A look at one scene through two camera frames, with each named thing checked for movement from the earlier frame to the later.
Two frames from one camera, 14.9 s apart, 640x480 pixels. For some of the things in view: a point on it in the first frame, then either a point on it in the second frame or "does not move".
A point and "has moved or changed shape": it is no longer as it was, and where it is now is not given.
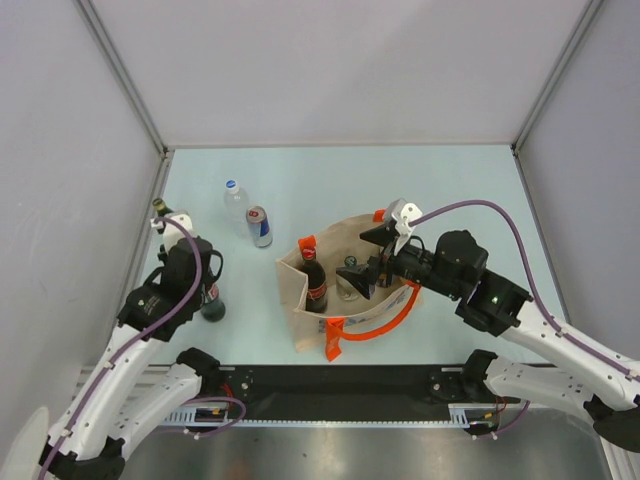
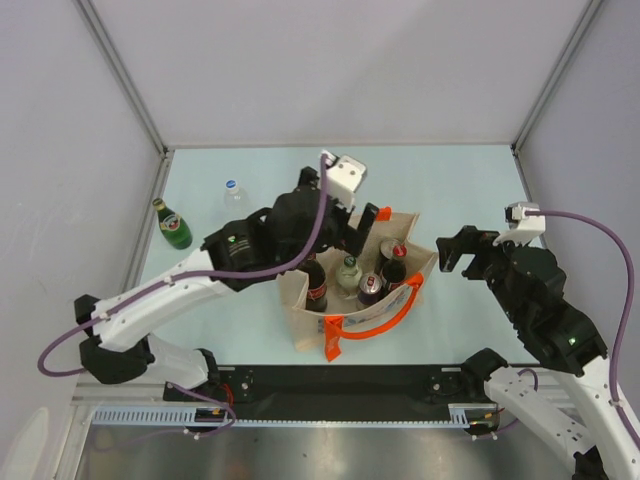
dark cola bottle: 214,310 has moved or changed shape
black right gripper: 363,277 → 467,240
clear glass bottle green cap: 346,289 does not move
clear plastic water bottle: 237,202 does not move
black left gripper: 209,277 → 347,237
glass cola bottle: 316,297 does not move
